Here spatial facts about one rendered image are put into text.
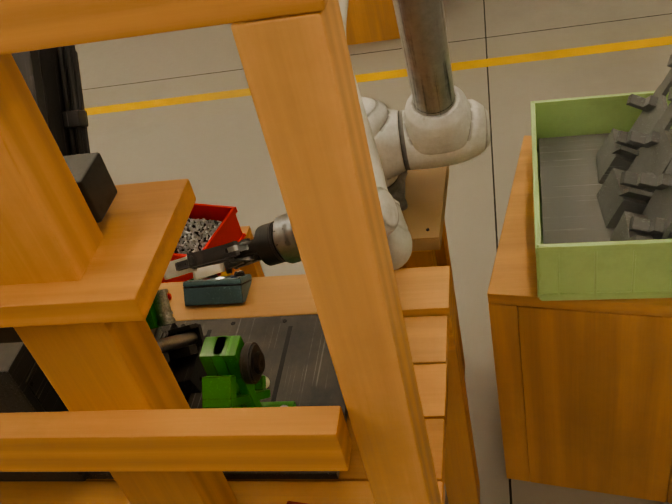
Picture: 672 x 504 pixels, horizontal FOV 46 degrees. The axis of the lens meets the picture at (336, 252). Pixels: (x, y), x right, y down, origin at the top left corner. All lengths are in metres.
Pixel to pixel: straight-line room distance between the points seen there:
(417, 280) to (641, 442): 0.81
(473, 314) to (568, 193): 0.99
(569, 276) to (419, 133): 0.48
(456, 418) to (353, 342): 1.13
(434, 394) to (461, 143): 0.65
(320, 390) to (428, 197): 0.67
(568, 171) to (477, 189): 1.41
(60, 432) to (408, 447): 0.52
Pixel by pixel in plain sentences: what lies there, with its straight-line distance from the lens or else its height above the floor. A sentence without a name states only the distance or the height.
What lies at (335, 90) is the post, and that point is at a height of 1.77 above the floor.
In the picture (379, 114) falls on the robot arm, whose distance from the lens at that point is 1.97.
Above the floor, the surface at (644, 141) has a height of 1.00.
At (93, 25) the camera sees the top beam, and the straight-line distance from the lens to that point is 0.83.
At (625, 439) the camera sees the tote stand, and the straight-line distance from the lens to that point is 2.31.
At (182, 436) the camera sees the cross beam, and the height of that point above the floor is 1.27.
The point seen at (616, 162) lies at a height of 0.91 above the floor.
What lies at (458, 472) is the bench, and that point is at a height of 0.19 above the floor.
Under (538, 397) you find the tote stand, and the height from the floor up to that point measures 0.41.
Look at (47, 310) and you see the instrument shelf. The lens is 1.06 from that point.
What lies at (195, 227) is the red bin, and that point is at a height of 0.87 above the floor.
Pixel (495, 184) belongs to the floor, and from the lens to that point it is 3.59.
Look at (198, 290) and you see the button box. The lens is 1.92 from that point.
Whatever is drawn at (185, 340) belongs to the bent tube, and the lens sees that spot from 1.74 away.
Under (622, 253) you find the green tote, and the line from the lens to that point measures 1.82.
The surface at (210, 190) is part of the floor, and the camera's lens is 3.99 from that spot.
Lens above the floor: 2.14
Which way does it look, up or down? 39 degrees down
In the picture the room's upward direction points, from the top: 15 degrees counter-clockwise
